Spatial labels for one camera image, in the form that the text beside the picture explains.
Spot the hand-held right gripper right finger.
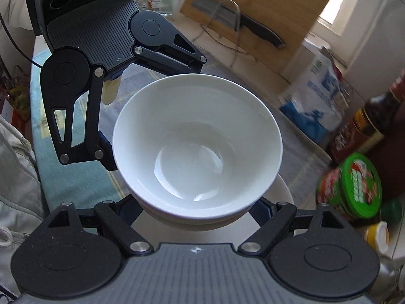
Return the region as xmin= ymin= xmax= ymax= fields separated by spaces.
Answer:
xmin=237 ymin=198 xmax=361 ymax=257

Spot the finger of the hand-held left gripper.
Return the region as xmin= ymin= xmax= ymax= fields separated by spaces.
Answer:
xmin=44 ymin=66 xmax=119 ymax=172
xmin=134 ymin=32 xmax=208 ymax=77

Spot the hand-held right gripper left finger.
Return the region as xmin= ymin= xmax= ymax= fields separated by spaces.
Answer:
xmin=38 ymin=195 xmax=155 ymax=257

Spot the white plate fruit print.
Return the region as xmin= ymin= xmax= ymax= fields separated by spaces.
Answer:
xmin=130 ymin=174 xmax=295 ymax=244

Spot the grey and teal checked towel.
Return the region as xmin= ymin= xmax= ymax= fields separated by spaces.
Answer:
xmin=30 ymin=32 xmax=336 ymax=216

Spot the green lid sauce jar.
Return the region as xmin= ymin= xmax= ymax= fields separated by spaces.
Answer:
xmin=316 ymin=153 xmax=383 ymax=222

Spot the yellow lid jar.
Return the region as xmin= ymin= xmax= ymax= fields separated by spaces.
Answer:
xmin=364 ymin=221 xmax=390 ymax=254

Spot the light grey garment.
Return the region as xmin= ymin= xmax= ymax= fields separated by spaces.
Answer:
xmin=0 ymin=114 xmax=45 ymax=248

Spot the bamboo cutting board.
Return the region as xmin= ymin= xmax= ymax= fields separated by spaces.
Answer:
xmin=179 ymin=0 xmax=336 ymax=83

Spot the small green cap bottle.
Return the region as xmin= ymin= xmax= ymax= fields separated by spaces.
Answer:
xmin=381 ymin=196 xmax=405 ymax=225

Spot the white and blue salt bag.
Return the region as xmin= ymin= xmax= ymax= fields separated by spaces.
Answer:
xmin=280 ymin=46 xmax=356 ymax=148

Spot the grey bottle red cap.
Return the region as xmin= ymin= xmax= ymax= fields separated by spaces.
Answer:
xmin=370 ymin=253 xmax=405 ymax=304

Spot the dark soy sauce bottle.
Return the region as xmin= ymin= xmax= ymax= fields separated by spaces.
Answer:
xmin=329 ymin=70 xmax=405 ymax=165

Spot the window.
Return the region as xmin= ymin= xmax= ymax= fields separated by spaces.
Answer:
xmin=316 ymin=0 xmax=393 ymax=35

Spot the steel wire rack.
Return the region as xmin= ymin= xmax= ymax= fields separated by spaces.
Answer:
xmin=194 ymin=0 xmax=254 ymax=70

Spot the black handled kitchen knife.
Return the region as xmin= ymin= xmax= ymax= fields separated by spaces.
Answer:
xmin=191 ymin=0 xmax=286 ymax=50

